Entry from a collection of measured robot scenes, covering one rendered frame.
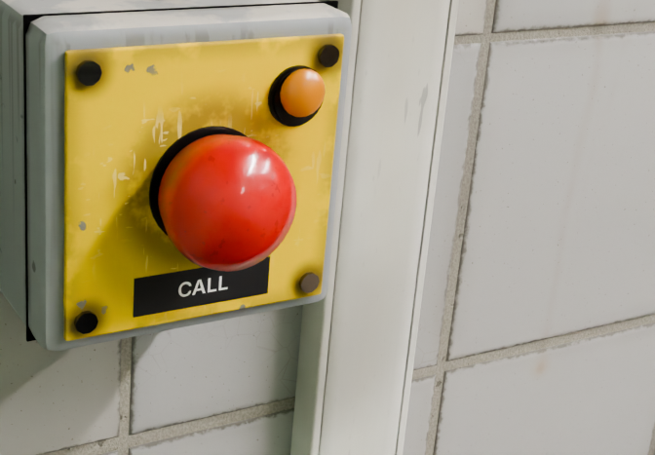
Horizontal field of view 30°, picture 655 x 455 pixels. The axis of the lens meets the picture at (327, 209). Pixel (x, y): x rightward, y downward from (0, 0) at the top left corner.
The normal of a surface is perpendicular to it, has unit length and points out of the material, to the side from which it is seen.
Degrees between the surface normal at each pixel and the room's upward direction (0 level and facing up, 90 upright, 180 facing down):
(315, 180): 90
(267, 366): 90
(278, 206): 88
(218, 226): 90
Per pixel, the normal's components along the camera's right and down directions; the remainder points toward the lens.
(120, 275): 0.51, 0.36
